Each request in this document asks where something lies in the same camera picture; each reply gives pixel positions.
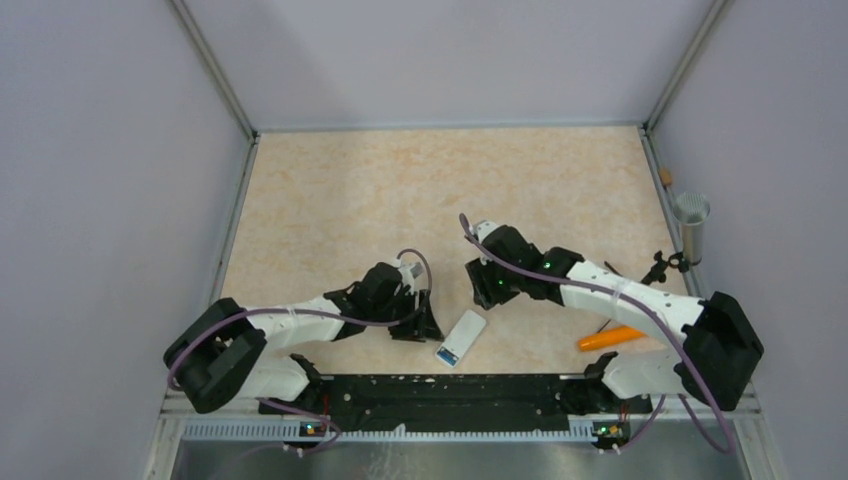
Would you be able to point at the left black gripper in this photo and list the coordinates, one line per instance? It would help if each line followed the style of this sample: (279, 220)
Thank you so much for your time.
(419, 327)

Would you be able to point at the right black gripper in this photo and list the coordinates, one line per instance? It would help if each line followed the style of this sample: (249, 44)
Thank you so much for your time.
(486, 295)

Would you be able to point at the white remote control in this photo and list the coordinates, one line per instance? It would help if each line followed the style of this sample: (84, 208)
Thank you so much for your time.
(464, 334)

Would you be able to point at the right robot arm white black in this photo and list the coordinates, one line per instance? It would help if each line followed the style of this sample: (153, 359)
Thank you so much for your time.
(711, 349)

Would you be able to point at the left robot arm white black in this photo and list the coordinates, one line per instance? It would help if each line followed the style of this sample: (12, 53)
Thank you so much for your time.
(230, 351)

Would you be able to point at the orange carrot toy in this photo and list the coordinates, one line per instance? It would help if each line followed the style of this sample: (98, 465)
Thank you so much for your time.
(608, 338)

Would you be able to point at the small cork piece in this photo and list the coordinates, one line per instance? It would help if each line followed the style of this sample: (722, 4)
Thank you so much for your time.
(665, 176)

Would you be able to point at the silver metal cylinder cup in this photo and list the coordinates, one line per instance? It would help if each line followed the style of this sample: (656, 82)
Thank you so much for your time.
(691, 211)

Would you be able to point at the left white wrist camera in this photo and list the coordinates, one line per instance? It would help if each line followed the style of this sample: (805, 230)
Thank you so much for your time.
(410, 273)

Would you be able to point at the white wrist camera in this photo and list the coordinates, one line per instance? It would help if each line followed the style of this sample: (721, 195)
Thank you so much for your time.
(410, 273)
(483, 229)

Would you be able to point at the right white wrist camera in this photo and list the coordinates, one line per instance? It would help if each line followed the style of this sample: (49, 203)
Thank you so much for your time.
(483, 229)

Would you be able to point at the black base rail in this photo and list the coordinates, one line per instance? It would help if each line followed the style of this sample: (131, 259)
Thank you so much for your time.
(472, 403)

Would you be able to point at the black clamp mount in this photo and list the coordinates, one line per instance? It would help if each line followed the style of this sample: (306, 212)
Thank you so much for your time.
(658, 271)

